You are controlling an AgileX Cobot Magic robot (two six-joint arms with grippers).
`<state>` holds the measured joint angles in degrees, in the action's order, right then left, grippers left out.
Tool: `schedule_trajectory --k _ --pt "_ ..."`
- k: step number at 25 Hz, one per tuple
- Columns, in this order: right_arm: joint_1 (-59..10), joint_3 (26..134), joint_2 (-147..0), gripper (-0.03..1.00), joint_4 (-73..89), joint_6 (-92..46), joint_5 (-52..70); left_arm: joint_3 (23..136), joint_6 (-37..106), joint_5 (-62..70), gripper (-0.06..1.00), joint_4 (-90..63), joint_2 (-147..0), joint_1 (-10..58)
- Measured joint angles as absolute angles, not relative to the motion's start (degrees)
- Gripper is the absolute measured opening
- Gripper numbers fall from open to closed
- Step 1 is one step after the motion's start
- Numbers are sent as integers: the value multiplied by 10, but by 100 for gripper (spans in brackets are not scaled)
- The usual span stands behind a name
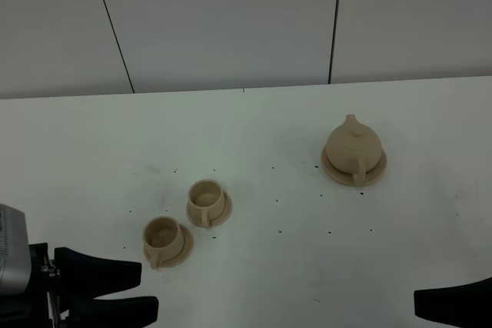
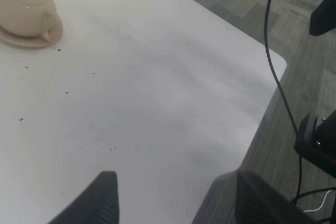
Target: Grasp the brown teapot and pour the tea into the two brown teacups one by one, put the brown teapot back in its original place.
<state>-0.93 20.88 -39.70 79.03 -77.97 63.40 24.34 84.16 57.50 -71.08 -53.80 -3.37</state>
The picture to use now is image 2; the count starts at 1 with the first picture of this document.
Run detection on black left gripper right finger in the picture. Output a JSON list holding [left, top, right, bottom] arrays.
[[192, 171, 315, 223]]

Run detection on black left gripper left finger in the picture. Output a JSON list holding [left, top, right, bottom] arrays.
[[50, 171, 120, 224]]

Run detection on brown teapot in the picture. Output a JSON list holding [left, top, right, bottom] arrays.
[[1, 0, 58, 41]]

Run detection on brown teapot saucer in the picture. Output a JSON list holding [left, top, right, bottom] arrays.
[[1, 16, 63, 48]]

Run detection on black cable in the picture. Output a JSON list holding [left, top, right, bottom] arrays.
[[264, 0, 336, 204]]

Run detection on white wire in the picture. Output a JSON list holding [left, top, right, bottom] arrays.
[[303, 189, 333, 213]]

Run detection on black mount lower right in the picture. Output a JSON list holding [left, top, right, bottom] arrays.
[[294, 112, 335, 177]]

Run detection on black bracket upper right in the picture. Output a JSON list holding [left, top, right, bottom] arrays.
[[309, 0, 335, 36]]

